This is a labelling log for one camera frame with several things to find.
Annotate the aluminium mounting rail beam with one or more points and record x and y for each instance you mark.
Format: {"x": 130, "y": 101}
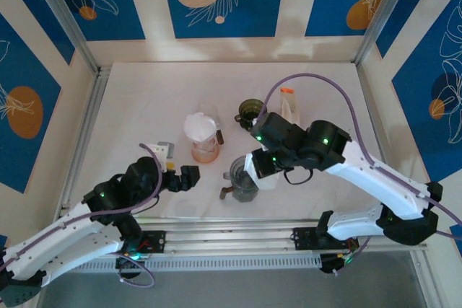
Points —
{"x": 231, "y": 236}

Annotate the orange coffee dripper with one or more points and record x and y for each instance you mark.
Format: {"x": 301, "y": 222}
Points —
{"x": 205, "y": 154}

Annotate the coffee filter pack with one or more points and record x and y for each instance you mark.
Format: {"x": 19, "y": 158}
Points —
{"x": 290, "y": 104}

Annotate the aluminium frame post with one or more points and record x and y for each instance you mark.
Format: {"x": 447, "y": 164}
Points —
{"x": 379, "y": 16}
{"x": 61, "y": 8}

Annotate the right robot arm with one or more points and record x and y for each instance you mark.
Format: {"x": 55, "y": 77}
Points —
{"x": 379, "y": 185}

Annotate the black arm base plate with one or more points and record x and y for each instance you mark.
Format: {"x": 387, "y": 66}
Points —
{"x": 155, "y": 241}
{"x": 303, "y": 238}

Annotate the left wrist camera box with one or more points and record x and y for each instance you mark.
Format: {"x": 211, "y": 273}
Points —
{"x": 160, "y": 151}

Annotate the black connector unit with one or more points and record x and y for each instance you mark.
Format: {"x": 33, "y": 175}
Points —
{"x": 330, "y": 264}
{"x": 128, "y": 264}

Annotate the green coffee dripper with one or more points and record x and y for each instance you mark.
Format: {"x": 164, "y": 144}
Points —
{"x": 249, "y": 109}

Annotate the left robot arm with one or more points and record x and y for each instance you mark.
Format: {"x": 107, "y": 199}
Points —
{"x": 54, "y": 246}

